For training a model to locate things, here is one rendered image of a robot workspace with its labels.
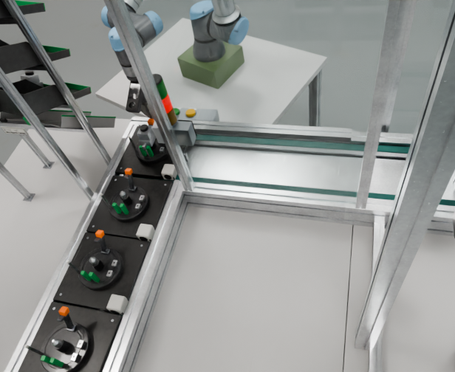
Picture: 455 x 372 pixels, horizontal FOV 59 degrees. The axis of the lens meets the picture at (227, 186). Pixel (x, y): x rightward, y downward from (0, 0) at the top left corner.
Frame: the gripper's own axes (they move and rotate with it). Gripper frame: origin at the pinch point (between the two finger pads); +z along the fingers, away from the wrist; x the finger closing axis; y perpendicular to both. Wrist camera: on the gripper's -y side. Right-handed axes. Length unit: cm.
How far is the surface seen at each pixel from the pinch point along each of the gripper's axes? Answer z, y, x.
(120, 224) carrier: 10.0, -40.5, 0.6
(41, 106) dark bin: -22.9, -19.5, 23.5
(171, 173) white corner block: 8.1, -18.5, -11.7
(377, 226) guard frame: 18, -25, -83
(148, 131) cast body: -1.3, -8.0, -2.1
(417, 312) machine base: 21, -50, -94
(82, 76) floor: 107, 150, 160
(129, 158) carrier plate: 10.1, -11.9, 8.5
